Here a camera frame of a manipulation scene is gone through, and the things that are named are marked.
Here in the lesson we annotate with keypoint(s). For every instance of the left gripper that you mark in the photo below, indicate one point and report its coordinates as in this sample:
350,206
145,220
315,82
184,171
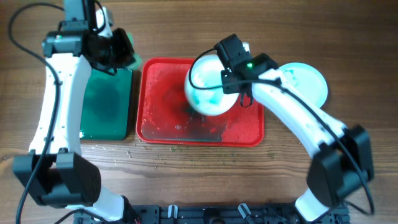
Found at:
124,49

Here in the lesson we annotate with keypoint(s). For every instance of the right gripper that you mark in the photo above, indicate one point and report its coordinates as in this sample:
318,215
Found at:
226,88

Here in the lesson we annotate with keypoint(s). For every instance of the white plate top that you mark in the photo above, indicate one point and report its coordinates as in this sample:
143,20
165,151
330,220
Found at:
207,73

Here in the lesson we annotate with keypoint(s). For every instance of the green scrubbing sponge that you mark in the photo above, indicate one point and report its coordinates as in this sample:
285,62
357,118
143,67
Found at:
137,59

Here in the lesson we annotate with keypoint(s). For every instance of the light blue plate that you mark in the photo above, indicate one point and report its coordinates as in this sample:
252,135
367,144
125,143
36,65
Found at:
308,81

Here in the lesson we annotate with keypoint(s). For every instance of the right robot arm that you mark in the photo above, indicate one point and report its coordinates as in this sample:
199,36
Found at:
342,160

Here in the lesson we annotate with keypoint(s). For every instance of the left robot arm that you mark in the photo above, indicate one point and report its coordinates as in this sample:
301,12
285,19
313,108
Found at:
54,172

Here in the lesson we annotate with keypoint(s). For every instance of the black tray with green water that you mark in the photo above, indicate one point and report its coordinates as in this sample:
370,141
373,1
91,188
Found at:
106,106

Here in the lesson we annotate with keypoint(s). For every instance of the red plastic tray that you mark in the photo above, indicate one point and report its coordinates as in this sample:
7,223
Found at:
164,115

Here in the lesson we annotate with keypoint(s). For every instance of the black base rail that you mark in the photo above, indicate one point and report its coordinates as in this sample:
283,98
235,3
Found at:
267,214

